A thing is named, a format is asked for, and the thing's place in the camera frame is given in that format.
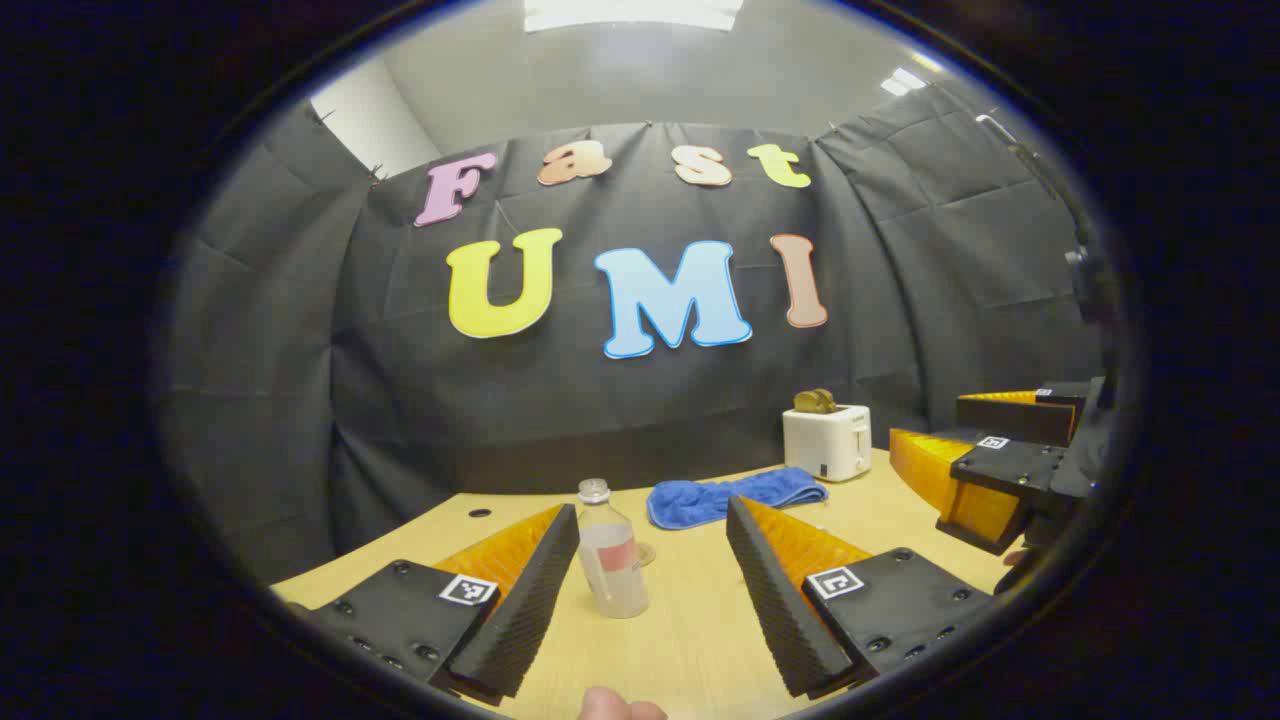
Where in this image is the black metal stand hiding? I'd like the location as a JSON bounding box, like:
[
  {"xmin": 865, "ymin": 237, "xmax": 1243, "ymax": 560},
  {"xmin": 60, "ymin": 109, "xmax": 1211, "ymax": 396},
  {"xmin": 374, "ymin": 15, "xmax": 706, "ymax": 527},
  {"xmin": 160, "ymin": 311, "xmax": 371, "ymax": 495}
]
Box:
[{"xmin": 975, "ymin": 113, "xmax": 1116, "ymax": 326}]

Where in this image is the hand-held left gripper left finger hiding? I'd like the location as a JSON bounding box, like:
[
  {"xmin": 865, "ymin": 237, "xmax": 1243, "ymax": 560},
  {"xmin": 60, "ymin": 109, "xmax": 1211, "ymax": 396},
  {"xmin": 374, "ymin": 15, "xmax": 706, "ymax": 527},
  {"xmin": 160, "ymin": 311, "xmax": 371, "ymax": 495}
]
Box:
[{"xmin": 285, "ymin": 503, "xmax": 581, "ymax": 706}]

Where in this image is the black backdrop cloth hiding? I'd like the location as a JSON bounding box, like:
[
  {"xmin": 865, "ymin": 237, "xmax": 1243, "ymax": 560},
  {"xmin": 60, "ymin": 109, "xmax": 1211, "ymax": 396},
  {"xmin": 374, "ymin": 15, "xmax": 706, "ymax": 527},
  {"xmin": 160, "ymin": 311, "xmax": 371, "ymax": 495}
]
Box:
[{"xmin": 165, "ymin": 80, "xmax": 1111, "ymax": 586}]

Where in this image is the blue towel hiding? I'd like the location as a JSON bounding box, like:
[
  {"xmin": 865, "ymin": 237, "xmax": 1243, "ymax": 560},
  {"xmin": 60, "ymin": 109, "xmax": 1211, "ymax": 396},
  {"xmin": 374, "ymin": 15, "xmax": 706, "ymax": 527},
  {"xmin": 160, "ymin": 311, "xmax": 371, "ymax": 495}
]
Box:
[{"xmin": 646, "ymin": 467, "xmax": 829, "ymax": 530}]

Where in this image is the clear plastic water bottle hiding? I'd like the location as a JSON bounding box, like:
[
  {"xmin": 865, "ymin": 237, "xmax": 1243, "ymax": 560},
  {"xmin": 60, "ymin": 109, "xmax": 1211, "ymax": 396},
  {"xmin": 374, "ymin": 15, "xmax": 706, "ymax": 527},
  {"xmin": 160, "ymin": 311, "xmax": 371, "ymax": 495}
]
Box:
[{"xmin": 577, "ymin": 478, "xmax": 651, "ymax": 619}]

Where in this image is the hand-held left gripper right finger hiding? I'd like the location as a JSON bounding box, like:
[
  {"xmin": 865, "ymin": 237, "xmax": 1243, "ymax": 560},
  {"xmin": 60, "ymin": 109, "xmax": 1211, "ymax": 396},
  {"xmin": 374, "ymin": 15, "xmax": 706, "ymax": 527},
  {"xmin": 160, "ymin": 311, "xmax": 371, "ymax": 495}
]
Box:
[{"xmin": 725, "ymin": 494, "xmax": 999, "ymax": 701}]

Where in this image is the white toaster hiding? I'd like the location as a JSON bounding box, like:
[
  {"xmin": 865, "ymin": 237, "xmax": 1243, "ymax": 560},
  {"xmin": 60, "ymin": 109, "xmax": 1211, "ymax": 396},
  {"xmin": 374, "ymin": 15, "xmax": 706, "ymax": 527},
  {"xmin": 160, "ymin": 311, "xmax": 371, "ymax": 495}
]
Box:
[{"xmin": 782, "ymin": 404, "xmax": 873, "ymax": 483}]

